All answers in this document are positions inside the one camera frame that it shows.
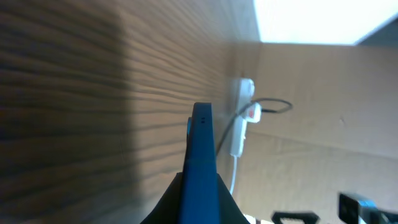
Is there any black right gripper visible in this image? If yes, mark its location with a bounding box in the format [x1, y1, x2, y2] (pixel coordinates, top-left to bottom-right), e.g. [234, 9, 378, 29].
[271, 192, 397, 224]

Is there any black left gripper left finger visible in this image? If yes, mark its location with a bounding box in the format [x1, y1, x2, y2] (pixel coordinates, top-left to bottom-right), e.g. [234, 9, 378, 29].
[141, 172, 183, 224]

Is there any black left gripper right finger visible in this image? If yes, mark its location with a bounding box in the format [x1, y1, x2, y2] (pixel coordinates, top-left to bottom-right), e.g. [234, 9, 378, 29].
[217, 174, 249, 224]

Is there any blue Galaxy smartphone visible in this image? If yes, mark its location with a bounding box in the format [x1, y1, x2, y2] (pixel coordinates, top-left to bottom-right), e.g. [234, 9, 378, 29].
[177, 103, 220, 224]

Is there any black USB charging cable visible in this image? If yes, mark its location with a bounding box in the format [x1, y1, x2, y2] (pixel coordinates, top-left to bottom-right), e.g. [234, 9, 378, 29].
[215, 98, 294, 156]

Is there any white power strip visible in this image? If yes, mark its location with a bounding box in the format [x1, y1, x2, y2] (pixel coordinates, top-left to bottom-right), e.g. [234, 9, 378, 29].
[229, 78, 262, 157]

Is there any white power strip cord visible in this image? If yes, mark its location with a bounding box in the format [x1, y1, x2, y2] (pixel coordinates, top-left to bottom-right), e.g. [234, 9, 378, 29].
[229, 155, 238, 196]

